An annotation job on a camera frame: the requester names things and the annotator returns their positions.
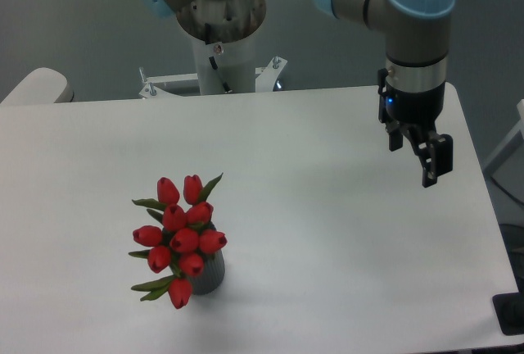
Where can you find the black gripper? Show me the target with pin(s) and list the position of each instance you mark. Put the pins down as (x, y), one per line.
(414, 96)

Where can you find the red tulip bouquet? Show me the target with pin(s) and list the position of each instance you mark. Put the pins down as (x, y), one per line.
(181, 212)

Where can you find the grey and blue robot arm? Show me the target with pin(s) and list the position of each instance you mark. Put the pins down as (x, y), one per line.
(416, 31)

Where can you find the dark grey ribbed vase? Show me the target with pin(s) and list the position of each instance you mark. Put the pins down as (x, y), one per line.
(203, 268)

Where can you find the white furniture at right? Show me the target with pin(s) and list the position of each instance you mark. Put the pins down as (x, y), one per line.
(502, 152)

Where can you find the black device at table edge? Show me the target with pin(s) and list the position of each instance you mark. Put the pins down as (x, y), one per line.
(509, 312)

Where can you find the white chair armrest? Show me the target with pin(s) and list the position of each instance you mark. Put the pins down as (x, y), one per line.
(41, 86)

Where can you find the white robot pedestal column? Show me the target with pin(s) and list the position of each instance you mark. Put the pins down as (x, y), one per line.
(222, 28)

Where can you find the white pedestal base frame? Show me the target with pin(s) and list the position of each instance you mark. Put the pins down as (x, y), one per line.
(213, 77)

